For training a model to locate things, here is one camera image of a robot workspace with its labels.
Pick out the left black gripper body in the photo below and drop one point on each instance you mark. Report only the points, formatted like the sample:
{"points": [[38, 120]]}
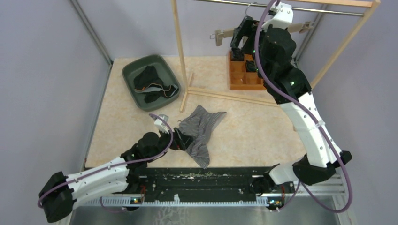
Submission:
{"points": [[177, 144]]}

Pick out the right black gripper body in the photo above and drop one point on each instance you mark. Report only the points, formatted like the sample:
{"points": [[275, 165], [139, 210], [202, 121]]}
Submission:
{"points": [[248, 29]]}

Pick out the grey striped underwear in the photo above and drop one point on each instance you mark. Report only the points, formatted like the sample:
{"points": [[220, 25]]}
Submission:
{"points": [[200, 124]]}

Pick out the wooden clip hanger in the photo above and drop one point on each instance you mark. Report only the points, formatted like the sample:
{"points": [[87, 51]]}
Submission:
{"points": [[220, 35], [300, 27]]}

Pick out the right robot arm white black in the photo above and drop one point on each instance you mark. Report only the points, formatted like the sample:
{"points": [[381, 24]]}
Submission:
{"points": [[272, 51]]}

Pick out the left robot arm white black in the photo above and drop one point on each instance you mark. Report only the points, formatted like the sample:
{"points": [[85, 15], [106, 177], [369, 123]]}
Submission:
{"points": [[64, 193]]}

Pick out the black underwear orange trim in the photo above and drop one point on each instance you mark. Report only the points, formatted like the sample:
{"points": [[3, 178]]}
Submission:
{"points": [[149, 83]]}

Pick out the rolled black sock top-left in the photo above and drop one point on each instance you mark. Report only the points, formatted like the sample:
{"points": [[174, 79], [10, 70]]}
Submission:
{"points": [[236, 54]]}

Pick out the rolled dark sock middle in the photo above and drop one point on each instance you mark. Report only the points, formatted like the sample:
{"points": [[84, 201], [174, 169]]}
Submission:
{"points": [[250, 66]]}

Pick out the wooden compartment tray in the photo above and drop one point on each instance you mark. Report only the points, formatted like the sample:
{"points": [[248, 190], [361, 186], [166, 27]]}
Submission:
{"points": [[240, 78]]}

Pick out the metal hanging rod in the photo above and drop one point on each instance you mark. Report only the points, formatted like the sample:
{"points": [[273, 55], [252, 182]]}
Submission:
{"points": [[322, 11]]}

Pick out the green plastic basin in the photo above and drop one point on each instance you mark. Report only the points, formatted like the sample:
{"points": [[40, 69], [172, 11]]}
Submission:
{"points": [[133, 69]]}

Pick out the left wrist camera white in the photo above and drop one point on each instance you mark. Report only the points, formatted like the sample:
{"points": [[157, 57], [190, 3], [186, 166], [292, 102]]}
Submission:
{"points": [[160, 122]]}

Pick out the wooden clothes rack frame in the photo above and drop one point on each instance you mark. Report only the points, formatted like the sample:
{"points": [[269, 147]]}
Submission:
{"points": [[370, 7]]}

